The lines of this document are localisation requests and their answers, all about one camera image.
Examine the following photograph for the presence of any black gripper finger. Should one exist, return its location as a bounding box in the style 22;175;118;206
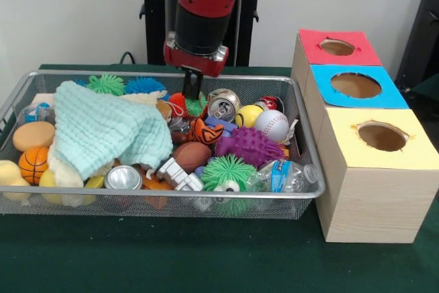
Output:
181;65;193;99
191;69;204;101

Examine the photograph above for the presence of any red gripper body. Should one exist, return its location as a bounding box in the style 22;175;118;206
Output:
163;32;230;78

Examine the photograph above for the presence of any mint green knitted cloth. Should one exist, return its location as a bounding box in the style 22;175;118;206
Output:
51;80;174;183

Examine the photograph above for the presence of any cream knitted cloth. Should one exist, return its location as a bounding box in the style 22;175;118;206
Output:
46;89;167;191

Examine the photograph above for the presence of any clear shallow bin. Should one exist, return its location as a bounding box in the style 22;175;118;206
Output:
0;69;329;220

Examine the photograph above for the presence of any large blue spiky ball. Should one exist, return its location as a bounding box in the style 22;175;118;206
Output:
125;76;167;95

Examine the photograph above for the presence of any purple spiky ball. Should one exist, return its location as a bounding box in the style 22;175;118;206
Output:
215;126;285;169

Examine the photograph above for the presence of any green fuzzy monster toy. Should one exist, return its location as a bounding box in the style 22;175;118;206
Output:
86;73;126;97

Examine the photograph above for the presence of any white baseball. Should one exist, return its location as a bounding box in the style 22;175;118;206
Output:
254;109;291;144

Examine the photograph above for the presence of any green spiky ball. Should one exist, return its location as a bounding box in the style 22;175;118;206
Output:
200;154;258;215

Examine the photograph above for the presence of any crushed plastic water bottle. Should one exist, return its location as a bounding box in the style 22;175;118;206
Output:
248;160;320;194

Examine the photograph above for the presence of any pale orange round sponge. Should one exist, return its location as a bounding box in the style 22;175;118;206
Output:
12;121;56;153

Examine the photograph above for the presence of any small orange basketball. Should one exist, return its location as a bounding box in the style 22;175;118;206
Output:
18;146;51;185

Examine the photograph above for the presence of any dark green table cloth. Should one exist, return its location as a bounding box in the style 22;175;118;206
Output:
0;63;439;293

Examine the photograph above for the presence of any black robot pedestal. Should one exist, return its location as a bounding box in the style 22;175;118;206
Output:
139;0;276;67

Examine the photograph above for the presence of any black cable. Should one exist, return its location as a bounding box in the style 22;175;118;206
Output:
119;51;138;66

